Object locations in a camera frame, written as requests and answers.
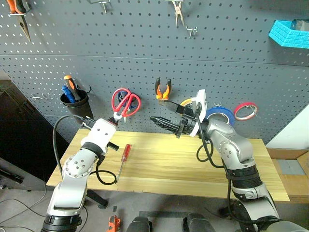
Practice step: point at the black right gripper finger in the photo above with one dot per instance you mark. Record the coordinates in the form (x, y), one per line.
(178, 109)
(164, 123)

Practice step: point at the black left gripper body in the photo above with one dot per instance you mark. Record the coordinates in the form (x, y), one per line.
(113, 146)

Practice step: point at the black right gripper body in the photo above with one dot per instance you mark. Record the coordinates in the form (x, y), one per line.
(189, 123)

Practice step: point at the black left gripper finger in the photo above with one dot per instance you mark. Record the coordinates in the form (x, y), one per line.
(110, 121)
(116, 122)

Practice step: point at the orange and black pliers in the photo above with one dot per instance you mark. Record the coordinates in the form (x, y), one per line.
(159, 94)

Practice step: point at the blue tape roll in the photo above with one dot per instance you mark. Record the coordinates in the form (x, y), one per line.
(217, 111)

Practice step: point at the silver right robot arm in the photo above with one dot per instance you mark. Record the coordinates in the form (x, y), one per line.
(231, 140)

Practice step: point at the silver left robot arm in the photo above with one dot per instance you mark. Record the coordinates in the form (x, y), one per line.
(72, 193)

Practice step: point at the yellowish-brown tape roll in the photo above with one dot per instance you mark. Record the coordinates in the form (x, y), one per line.
(186, 101)

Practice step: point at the black cup holder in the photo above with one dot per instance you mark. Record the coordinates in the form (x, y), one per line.
(77, 108)

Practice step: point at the black table leg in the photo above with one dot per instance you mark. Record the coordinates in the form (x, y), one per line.
(96, 198)

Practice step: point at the red tape roll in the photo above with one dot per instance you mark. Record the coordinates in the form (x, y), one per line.
(245, 104)

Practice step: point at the dark grey perforated pegboard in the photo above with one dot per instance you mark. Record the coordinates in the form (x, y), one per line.
(144, 60)

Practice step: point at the dark rounded shape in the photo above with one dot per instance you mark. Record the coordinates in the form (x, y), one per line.
(198, 223)
(138, 226)

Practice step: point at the black cabinet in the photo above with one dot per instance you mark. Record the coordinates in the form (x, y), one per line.
(24, 133)

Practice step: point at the brown cardboard box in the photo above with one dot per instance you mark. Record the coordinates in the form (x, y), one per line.
(297, 188)

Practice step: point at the cyan plastic basket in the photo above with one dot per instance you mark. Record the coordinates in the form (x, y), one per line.
(285, 36)

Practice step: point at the dark object in basket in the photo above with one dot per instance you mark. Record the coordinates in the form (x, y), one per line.
(301, 24)

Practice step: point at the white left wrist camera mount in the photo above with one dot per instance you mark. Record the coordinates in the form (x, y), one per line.
(101, 133)

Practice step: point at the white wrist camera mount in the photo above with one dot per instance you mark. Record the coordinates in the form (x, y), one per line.
(201, 101)
(101, 133)

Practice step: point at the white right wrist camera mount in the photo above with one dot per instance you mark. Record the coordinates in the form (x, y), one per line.
(201, 101)

